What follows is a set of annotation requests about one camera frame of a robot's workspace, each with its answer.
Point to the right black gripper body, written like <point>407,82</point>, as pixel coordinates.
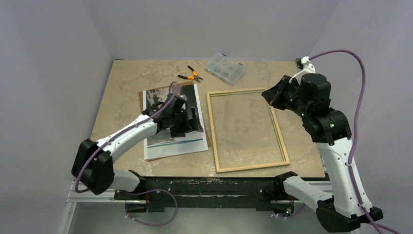
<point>276,95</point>

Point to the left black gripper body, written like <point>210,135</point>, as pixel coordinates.
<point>180,125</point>

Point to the glossy photo print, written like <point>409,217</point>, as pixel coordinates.
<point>162,145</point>

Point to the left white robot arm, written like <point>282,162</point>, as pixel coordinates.
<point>93,166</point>

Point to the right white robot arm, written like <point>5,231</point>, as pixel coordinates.
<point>346,207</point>

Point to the orange black pliers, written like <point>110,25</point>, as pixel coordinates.
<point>194,75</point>

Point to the clear plastic organizer box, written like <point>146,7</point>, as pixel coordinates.
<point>225,68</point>

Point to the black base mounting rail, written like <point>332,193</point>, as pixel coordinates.
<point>258,193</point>

